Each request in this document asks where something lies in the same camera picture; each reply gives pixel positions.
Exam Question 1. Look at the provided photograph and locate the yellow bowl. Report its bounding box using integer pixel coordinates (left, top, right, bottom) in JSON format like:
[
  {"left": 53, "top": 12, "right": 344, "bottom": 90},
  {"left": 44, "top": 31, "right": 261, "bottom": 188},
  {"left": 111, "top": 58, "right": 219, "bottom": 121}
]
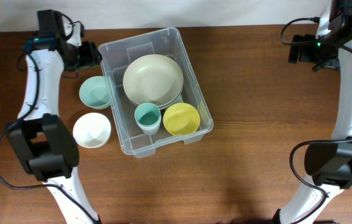
[{"left": 163, "top": 103, "right": 201, "bottom": 136}]

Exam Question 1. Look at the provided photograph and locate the white bowl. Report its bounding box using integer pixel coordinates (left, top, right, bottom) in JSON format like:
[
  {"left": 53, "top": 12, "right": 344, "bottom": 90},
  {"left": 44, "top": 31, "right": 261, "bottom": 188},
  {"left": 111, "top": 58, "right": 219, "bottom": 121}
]
[{"left": 73, "top": 113, "right": 111, "bottom": 148}]

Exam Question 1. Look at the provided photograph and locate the green bowl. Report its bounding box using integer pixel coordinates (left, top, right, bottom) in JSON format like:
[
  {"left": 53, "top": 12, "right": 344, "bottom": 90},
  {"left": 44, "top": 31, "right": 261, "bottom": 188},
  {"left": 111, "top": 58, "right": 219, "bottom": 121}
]
[{"left": 79, "top": 76, "right": 111, "bottom": 110}]

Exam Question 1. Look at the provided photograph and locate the clear plastic storage container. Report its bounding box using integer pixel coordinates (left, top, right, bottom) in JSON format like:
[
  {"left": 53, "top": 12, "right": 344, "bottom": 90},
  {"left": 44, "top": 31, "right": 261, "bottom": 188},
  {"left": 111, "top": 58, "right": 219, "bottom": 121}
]
[{"left": 98, "top": 27, "right": 214, "bottom": 158}]

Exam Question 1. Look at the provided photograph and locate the green cup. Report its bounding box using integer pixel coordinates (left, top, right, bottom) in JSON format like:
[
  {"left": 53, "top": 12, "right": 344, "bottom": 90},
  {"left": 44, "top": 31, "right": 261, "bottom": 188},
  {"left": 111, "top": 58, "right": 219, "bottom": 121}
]
[{"left": 134, "top": 103, "right": 161, "bottom": 128}]

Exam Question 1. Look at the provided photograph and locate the white label in container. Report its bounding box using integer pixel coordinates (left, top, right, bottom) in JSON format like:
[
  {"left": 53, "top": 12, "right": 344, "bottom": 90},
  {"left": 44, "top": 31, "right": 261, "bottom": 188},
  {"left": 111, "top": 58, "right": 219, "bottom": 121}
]
[{"left": 172, "top": 95, "right": 183, "bottom": 104}]

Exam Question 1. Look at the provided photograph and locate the white cup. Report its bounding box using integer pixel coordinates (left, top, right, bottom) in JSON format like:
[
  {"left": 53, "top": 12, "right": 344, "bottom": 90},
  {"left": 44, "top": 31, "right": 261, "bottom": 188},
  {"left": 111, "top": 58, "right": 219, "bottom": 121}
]
[{"left": 138, "top": 123, "right": 160, "bottom": 132}]

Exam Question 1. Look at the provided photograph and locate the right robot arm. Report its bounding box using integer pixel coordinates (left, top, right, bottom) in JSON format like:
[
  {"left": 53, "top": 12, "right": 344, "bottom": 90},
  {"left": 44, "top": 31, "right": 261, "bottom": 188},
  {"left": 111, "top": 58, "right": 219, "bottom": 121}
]
[{"left": 272, "top": 0, "right": 352, "bottom": 223}]

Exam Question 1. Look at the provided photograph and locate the grey translucent cup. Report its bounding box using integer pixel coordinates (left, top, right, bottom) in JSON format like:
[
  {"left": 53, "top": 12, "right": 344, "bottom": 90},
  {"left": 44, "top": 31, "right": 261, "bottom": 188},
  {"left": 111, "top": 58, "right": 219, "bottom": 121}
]
[{"left": 142, "top": 128, "right": 159, "bottom": 135}]

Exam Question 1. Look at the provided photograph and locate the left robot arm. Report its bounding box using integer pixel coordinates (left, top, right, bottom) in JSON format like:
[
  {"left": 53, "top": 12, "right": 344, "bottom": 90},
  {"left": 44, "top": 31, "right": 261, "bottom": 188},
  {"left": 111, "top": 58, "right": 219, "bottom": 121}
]
[{"left": 3, "top": 9, "right": 102, "bottom": 223}]

